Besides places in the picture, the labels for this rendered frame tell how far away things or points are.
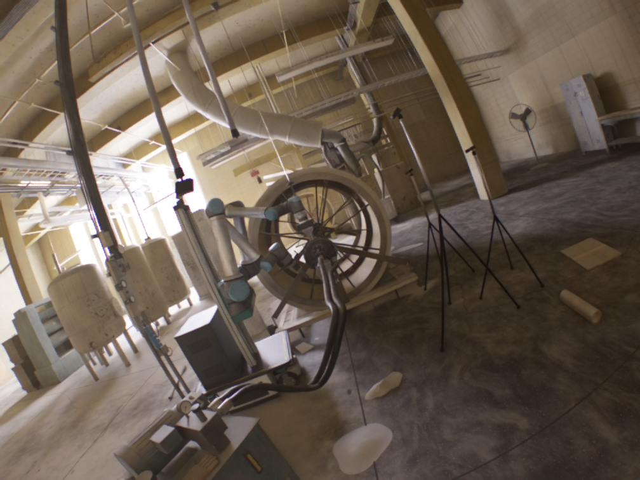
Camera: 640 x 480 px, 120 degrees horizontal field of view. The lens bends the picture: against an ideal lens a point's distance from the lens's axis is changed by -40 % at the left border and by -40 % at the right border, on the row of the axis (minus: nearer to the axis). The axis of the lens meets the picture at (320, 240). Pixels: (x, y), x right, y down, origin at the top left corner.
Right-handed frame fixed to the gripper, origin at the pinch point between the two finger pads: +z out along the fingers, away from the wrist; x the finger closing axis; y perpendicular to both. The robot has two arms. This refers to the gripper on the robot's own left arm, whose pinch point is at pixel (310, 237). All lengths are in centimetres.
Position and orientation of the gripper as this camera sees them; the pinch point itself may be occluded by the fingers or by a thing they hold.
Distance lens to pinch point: 232.2
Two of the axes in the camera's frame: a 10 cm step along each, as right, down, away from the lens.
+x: 9.2, -3.9, -0.4
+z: 3.9, 9.1, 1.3
